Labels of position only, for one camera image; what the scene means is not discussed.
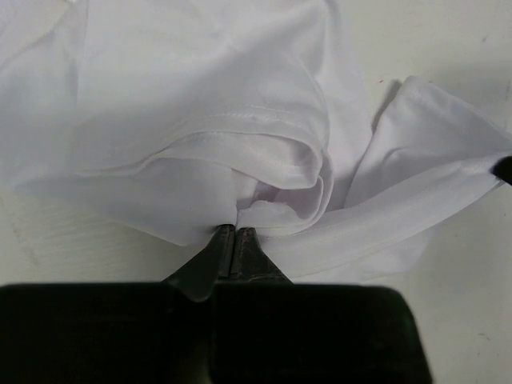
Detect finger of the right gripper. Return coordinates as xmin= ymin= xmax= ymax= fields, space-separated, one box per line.
xmin=491 ymin=156 xmax=512 ymax=186

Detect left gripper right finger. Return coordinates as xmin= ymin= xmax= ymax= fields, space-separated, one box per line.
xmin=230 ymin=228 xmax=291 ymax=284

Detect white t-shirt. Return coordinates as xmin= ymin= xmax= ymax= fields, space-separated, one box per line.
xmin=1 ymin=1 xmax=511 ymax=282

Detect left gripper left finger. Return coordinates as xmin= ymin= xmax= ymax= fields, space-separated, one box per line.
xmin=163 ymin=225 xmax=235 ymax=301

